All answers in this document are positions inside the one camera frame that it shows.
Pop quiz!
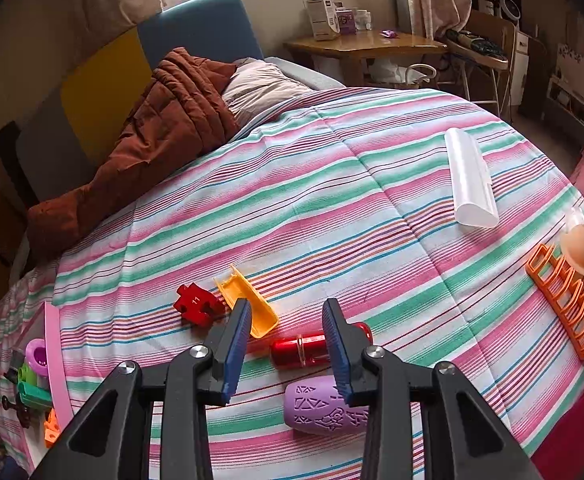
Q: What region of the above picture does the red puzzle piece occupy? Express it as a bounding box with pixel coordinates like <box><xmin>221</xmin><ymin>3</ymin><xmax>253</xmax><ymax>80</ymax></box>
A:
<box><xmin>173</xmin><ymin>282</ymin><xmax>225</xmax><ymax>328</ymax></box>

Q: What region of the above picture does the brown quilt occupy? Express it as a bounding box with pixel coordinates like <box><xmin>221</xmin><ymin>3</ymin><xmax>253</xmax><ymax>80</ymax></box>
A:
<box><xmin>26</xmin><ymin>47</ymin><xmax>240</xmax><ymax>261</ymax></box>

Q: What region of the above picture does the orange egg cup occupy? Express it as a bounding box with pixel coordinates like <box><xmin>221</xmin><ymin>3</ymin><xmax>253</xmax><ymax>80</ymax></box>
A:
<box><xmin>559</xmin><ymin>207</ymin><xmax>584</xmax><ymax>277</ymax></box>

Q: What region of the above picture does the red plastic bottle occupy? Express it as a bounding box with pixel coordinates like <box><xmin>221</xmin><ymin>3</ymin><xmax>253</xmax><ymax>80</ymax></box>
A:
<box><xmin>270</xmin><ymin>322</ymin><xmax>373</xmax><ymax>370</ymax></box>

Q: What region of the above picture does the orange plastic rack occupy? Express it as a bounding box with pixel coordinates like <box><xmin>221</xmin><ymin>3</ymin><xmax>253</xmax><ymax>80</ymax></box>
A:
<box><xmin>524</xmin><ymin>242</ymin><xmax>584</xmax><ymax>361</ymax></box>

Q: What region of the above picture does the white cabinet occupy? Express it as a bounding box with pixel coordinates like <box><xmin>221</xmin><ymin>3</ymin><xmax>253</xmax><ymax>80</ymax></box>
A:
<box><xmin>477</xmin><ymin>0</ymin><xmax>530</xmax><ymax>101</ymax></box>

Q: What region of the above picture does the orange plastic piece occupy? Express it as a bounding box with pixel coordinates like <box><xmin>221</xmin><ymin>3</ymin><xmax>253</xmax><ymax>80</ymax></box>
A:
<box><xmin>43</xmin><ymin>407</ymin><xmax>62</xmax><ymax>448</ymax></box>

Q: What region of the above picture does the wooden folding chair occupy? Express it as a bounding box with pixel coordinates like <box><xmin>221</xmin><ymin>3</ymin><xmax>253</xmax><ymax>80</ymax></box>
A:
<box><xmin>442</xmin><ymin>10</ymin><xmax>518</xmax><ymax>116</ymax></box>

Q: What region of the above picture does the grey yellow blue headboard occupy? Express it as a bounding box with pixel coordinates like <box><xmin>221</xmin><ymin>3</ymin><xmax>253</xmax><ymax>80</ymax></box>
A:
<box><xmin>0</xmin><ymin>0</ymin><xmax>265</xmax><ymax>201</ymax></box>

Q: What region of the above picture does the white plastic bag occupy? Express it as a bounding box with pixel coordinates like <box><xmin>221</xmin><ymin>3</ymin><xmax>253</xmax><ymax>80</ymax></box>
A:
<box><xmin>367</xmin><ymin>57</ymin><xmax>440</xmax><ymax>90</ymax></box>

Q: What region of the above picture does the yellow plastic tray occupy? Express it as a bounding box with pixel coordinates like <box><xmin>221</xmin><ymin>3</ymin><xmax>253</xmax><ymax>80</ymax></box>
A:
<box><xmin>213</xmin><ymin>265</ymin><xmax>279</xmax><ymax>339</ymax></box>

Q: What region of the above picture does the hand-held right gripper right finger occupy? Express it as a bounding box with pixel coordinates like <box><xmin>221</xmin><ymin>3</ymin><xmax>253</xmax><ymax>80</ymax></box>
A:
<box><xmin>322</xmin><ymin>298</ymin><xmax>543</xmax><ymax>480</ymax></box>

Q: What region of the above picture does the pink cardboard box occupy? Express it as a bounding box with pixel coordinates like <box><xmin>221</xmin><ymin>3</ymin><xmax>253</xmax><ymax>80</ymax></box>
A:
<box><xmin>22</xmin><ymin>305</ymin><xmax>72</xmax><ymax>476</ymax></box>

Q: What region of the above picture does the striped pink green blanket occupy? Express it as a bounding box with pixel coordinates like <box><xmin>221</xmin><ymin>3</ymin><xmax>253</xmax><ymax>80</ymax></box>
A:
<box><xmin>0</xmin><ymin>87</ymin><xmax>584</xmax><ymax>480</ymax></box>

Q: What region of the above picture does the pale pillow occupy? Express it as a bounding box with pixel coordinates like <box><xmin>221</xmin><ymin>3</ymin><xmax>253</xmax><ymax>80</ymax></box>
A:
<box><xmin>222</xmin><ymin>57</ymin><xmax>317</xmax><ymax>126</ymax></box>

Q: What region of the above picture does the teal plastic toy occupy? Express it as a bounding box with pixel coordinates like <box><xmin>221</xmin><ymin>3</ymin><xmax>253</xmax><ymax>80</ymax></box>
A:
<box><xmin>16</xmin><ymin>381</ymin><xmax>53</xmax><ymax>411</ymax></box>

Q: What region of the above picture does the wooden desk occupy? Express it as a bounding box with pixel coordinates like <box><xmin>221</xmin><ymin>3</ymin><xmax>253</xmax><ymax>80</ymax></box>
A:
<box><xmin>284</xmin><ymin>30</ymin><xmax>448</xmax><ymax>88</ymax></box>

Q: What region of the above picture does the white carton box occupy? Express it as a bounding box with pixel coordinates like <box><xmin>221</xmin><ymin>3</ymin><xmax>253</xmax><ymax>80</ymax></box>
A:
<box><xmin>306</xmin><ymin>0</ymin><xmax>340</xmax><ymax>42</ymax></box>

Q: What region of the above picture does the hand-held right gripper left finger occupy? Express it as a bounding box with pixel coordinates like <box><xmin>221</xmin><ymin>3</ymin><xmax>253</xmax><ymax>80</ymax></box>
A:
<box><xmin>29</xmin><ymin>297</ymin><xmax>253</xmax><ymax>480</ymax></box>

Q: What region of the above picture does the small purple box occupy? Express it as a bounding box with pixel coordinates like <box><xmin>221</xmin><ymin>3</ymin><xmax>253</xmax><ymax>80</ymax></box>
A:
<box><xmin>336</xmin><ymin>7</ymin><xmax>357</xmax><ymax>36</ymax></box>

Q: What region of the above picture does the purple patterned cup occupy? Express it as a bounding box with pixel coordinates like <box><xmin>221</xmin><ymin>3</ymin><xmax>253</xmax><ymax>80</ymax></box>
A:
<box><xmin>284</xmin><ymin>376</ymin><xmax>373</xmax><ymax>442</ymax></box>

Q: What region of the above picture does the white translucent case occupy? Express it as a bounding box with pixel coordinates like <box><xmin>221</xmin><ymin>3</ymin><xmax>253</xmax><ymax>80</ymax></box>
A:
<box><xmin>444</xmin><ymin>127</ymin><xmax>500</xmax><ymax>229</ymax></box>

